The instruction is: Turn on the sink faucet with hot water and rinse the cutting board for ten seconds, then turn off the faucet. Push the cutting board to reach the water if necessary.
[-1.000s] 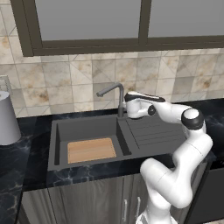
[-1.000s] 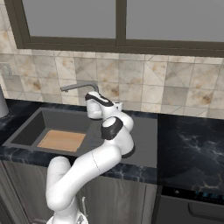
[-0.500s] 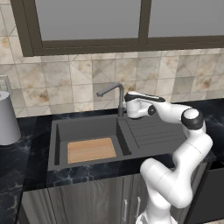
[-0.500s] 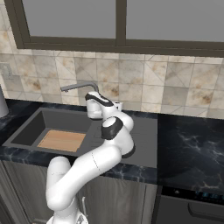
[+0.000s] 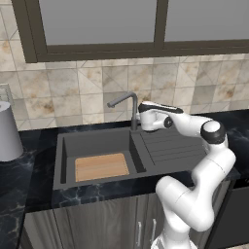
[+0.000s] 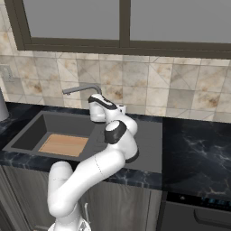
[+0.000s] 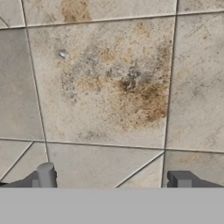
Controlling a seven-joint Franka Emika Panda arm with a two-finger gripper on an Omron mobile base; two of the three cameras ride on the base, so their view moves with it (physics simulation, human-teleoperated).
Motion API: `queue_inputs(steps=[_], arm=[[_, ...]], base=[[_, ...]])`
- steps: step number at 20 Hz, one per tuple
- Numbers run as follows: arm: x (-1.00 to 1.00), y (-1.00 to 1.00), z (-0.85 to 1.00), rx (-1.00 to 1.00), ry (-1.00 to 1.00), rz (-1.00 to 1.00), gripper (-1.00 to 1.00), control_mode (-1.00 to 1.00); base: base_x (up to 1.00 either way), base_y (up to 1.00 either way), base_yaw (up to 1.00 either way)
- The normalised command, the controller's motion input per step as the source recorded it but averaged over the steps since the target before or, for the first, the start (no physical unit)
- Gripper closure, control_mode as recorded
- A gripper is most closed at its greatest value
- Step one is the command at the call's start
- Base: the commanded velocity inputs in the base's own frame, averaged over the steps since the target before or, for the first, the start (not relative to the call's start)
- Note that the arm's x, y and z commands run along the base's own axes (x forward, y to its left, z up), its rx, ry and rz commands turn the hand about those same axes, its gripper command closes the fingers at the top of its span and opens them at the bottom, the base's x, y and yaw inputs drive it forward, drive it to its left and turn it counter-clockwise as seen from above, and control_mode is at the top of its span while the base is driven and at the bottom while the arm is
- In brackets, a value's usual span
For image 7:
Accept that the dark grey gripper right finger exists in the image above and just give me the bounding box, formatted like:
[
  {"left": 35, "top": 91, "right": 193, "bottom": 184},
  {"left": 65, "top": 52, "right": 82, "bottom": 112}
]
[{"left": 166, "top": 170, "right": 224, "bottom": 188}]

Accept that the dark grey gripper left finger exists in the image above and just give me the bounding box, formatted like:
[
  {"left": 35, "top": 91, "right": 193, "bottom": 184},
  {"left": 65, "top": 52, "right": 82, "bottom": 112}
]
[{"left": 1, "top": 162, "right": 58, "bottom": 188}]

